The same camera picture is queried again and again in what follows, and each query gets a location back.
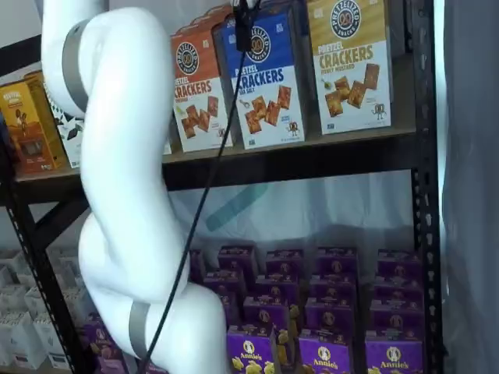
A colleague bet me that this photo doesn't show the blue white pretzel crackers box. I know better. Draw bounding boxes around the blue white pretzel crackers box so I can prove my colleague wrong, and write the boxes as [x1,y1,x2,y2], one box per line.
[212,10,309,150]

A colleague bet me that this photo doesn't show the orange white pretzel crackers box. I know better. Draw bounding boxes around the orange white pretzel crackers box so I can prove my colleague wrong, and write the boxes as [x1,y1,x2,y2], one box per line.
[170,26,235,153]
[182,3,235,36]

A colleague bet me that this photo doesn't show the yellow white pretzel crackers box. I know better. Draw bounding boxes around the yellow white pretzel crackers box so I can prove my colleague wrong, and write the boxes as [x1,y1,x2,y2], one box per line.
[306,0,393,136]

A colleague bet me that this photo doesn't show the brown wooden shelf board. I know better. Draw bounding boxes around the brown wooden shelf board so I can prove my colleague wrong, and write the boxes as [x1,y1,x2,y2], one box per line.
[11,126,416,184]

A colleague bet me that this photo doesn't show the Simple Mills box dark cookies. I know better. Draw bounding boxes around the Simple Mills box dark cookies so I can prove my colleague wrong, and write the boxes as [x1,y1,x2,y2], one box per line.
[44,81,87,169]

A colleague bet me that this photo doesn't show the orange brown snack box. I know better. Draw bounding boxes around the orange brown snack box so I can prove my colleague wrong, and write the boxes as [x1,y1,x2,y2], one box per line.
[0,72,69,175]

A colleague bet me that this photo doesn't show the purple Annie's snack box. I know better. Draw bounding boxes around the purple Annie's snack box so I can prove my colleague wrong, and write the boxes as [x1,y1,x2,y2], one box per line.
[225,325,276,374]
[317,245,359,278]
[364,334,425,374]
[377,249,423,281]
[369,299,425,339]
[255,274,300,301]
[203,270,247,297]
[243,295,288,332]
[310,274,358,303]
[80,310,112,336]
[305,298,356,337]
[298,330,354,374]
[186,249,207,285]
[266,249,305,278]
[87,330,132,374]
[373,277,425,304]
[217,245,257,273]
[220,291,245,328]

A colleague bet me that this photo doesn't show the black metal shelf rack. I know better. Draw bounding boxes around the black metal shelf rack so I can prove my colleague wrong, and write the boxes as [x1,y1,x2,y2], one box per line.
[0,0,446,374]

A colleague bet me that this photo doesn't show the teal tape strip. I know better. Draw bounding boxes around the teal tape strip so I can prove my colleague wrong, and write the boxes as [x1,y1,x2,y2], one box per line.
[204,182,270,233]

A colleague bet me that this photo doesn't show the white backdrop sheet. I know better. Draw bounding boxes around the white backdrop sheet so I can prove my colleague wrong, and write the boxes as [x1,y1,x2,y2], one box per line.
[159,171,414,258]

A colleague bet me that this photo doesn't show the grey fabric curtain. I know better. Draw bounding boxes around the grey fabric curtain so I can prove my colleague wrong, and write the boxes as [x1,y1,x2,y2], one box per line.
[432,0,499,374]

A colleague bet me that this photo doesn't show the white paper carton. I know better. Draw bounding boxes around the white paper carton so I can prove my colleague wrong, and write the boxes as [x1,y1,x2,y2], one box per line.
[23,287,59,319]
[33,317,69,369]
[0,283,28,315]
[0,311,38,371]

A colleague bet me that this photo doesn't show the black cable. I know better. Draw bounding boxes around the black cable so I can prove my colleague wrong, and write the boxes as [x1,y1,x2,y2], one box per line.
[136,11,253,374]

